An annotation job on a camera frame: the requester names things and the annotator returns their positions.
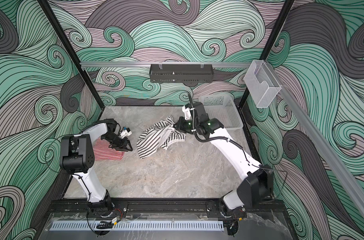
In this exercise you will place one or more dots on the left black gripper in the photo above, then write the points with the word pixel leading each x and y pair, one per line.
pixel 123 146

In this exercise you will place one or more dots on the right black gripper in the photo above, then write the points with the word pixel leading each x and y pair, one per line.
pixel 181 126

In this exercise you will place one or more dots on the red white striped tank top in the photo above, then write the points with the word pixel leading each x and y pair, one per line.
pixel 102 151

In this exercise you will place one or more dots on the black white striped tank top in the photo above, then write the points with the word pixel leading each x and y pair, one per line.
pixel 159 135

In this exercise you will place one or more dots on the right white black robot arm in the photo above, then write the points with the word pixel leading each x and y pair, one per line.
pixel 257 180

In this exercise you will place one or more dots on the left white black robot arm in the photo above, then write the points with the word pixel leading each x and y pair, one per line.
pixel 77 158

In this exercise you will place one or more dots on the white plastic laundry basket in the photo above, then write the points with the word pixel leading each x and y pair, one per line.
pixel 223 108

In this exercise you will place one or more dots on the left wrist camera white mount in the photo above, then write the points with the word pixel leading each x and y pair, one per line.
pixel 125 132

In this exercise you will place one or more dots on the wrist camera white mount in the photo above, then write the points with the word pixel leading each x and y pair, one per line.
pixel 125 132
pixel 187 113

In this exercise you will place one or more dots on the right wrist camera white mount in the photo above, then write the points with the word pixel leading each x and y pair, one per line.
pixel 187 113

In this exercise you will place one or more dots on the black wall mounted tray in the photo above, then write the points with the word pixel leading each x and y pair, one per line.
pixel 181 74

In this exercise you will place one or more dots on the clear plastic wall bin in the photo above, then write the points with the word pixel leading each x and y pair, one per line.
pixel 262 83

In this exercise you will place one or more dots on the aluminium wall rail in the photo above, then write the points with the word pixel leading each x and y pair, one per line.
pixel 128 64

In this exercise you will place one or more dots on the white slotted cable duct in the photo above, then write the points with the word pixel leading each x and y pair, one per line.
pixel 140 226

